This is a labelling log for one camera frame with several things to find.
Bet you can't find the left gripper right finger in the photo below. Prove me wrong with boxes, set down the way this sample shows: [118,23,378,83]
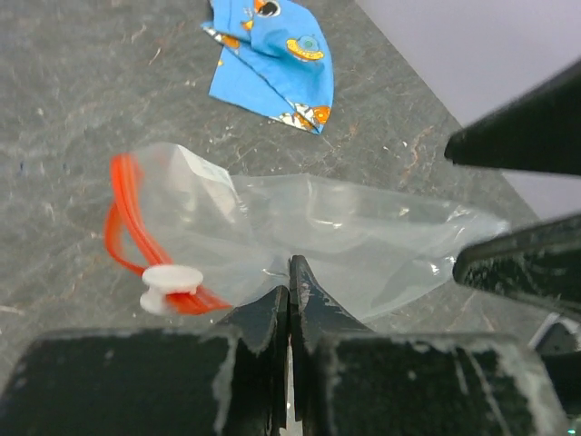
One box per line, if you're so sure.
[290,255,570,435]

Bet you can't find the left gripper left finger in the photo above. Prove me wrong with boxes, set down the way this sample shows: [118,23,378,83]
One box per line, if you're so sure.
[1,286,289,435]

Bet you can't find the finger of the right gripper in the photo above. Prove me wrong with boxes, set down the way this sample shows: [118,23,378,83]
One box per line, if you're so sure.
[453,215,580,322]
[444,63,580,175]

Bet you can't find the clear zip bag orange zipper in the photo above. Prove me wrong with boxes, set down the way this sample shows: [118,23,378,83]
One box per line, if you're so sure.
[104,143,509,320]

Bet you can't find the blue patterned cloth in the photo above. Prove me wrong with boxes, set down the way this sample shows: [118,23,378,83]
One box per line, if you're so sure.
[202,0,334,134]

